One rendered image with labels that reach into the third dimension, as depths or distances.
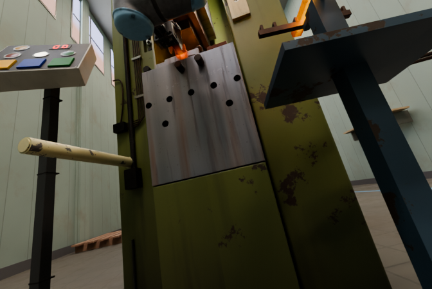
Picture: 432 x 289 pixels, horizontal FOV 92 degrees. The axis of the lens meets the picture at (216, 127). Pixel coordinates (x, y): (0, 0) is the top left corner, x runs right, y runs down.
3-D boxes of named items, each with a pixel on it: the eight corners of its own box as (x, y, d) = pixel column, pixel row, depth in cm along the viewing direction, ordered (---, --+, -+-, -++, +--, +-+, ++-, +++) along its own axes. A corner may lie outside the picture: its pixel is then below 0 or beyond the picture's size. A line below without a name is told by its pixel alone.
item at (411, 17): (495, 2, 39) (488, -6, 40) (285, 50, 40) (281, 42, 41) (386, 82, 68) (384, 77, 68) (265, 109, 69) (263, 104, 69)
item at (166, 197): (320, 362, 48) (265, 160, 62) (169, 370, 54) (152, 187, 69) (294, 270, 100) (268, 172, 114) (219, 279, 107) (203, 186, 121)
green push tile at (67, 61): (69, 64, 80) (74, 56, 85) (47, 65, 78) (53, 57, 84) (71, 68, 81) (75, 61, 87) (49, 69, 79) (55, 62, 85)
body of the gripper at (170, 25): (161, 51, 77) (143, 28, 66) (159, 33, 80) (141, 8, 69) (180, 44, 76) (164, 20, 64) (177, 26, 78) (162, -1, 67)
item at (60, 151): (30, 152, 53) (31, 133, 55) (14, 157, 54) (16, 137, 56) (135, 167, 94) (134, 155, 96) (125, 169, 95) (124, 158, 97)
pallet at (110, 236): (108, 239, 456) (108, 232, 460) (153, 229, 465) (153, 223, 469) (67, 255, 323) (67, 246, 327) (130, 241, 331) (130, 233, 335)
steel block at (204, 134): (265, 160, 62) (233, 41, 76) (152, 186, 69) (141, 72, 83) (268, 172, 114) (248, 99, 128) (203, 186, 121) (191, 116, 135)
